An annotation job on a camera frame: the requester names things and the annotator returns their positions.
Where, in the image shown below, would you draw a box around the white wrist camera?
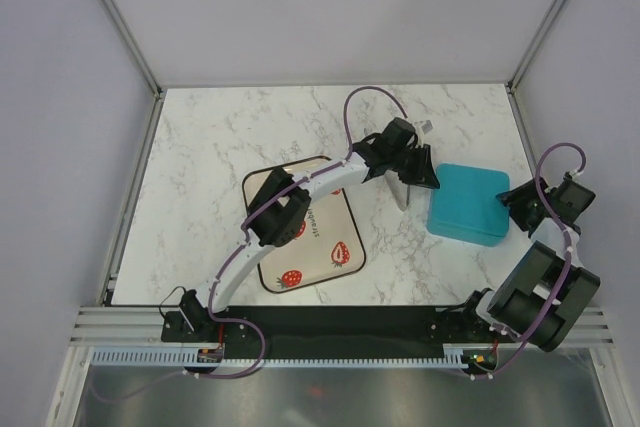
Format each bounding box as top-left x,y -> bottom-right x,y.
412,120 -> 433,137
563,170 -> 583,182

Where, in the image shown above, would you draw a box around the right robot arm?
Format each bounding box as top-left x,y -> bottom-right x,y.
456,173 -> 600,352

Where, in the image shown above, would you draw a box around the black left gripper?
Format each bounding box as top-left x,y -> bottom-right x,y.
389,146 -> 439,192

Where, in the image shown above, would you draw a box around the aluminium front rail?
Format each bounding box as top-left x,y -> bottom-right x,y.
70,307 -> 614,348

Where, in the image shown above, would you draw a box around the teal chocolate box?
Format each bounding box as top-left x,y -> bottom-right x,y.
426,220 -> 509,247

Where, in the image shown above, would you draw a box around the metal tongs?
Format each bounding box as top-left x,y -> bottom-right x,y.
384,172 -> 410,212

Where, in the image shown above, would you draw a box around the aluminium frame post right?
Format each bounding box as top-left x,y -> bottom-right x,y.
505,0 -> 601,94

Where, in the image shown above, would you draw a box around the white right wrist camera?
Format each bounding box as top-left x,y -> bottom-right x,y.
563,170 -> 583,182

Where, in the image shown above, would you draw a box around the aluminium frame post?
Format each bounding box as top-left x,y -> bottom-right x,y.
68,0 -> 166,98
505,0 -> 601,94

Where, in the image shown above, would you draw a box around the teal box lid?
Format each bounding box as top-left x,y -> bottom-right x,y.
426,163 -> 510,227

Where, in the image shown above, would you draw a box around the aluminium frame post left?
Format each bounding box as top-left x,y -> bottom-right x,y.
68,0 -> 166,98

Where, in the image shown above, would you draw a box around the strawberry print serving tray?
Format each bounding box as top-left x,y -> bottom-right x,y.
242,155 -> 368,295

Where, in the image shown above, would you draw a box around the white cable duct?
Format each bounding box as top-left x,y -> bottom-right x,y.
90,345 -> 484,370

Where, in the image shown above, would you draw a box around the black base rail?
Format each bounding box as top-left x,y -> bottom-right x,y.
161,306 -> 499,359

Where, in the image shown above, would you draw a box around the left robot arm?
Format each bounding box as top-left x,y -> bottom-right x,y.
161,117 -> 440,343

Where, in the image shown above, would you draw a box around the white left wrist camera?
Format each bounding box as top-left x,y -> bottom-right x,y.
412,120 -> 433,137

